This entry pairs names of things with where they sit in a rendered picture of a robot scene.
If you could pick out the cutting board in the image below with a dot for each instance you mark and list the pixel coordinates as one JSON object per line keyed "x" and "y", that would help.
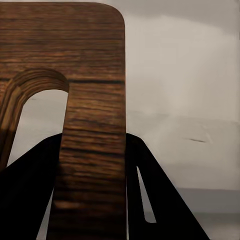
{"x": 79, "y": 48}

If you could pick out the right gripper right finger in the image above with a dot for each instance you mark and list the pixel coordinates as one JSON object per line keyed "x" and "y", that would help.
{"x": 174, "y": 220}

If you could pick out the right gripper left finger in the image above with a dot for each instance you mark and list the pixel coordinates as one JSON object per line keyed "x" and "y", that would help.
{"x": 25, "y": 190}

